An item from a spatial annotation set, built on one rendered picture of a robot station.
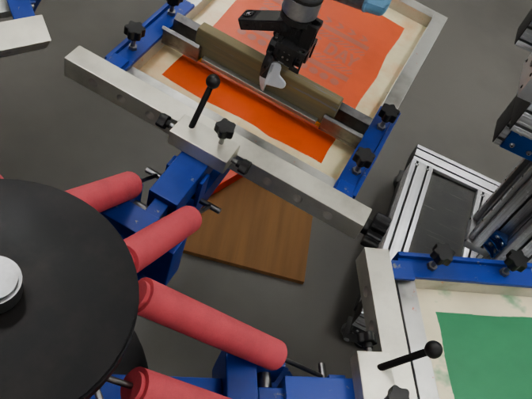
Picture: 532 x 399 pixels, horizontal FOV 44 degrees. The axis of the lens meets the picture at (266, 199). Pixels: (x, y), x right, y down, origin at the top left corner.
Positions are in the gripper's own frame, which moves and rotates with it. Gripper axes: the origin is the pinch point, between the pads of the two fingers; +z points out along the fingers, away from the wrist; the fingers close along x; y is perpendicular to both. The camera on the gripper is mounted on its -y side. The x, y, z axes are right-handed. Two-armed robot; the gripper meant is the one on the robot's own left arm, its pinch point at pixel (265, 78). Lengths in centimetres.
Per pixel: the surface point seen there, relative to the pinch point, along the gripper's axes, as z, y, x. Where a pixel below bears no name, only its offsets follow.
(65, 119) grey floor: 101, -79, 36
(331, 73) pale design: 5.3, 10.7, 19.2
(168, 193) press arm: -3.3, 0.3, -42.6
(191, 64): 5.3, -17.4, -1.9
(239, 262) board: 99, 8, 18
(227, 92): 5.3, -6.4, -4.1
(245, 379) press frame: -4, 29, -66
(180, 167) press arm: -3.3, -1.0, -36.0
